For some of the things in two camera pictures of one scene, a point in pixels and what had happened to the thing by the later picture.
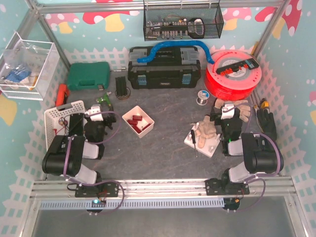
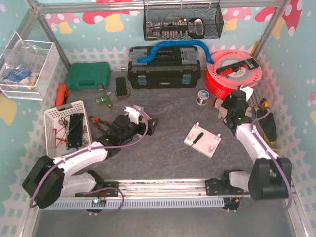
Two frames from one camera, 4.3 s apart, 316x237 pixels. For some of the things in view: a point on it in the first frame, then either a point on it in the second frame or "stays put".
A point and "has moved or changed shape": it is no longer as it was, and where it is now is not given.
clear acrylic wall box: (29, 69) stays put
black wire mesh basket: (172, 19) stays put
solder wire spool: (202, 96) stays put
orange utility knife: (63, 94) stays put
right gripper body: (217, 117) -> (228, 108)
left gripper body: (108, 119) -> (150, 126)
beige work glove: (206, 129) -> (222, 111)
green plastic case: (88, 75) stays put
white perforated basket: (57, 119) stays put
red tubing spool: (231, 74) stays put
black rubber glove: (268, 123) stays put
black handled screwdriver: (193, 139) has moved or changed shape
